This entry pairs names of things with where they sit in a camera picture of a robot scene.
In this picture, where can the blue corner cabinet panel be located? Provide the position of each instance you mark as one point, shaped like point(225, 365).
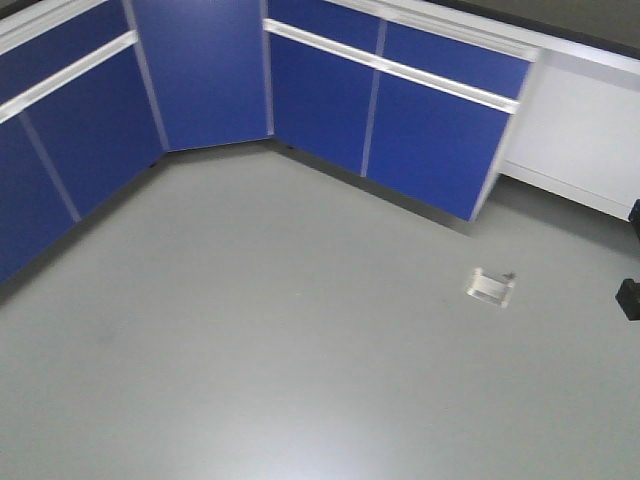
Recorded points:
point(206, 63)

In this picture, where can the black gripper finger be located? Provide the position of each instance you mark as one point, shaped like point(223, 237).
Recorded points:
point(628, 299)
point(634, 214)

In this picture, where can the blue corner cabinet left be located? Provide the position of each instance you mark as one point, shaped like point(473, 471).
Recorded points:
point(77, 122)

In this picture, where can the blue double door cabinet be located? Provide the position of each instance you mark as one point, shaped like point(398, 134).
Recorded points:
point(413, 103)

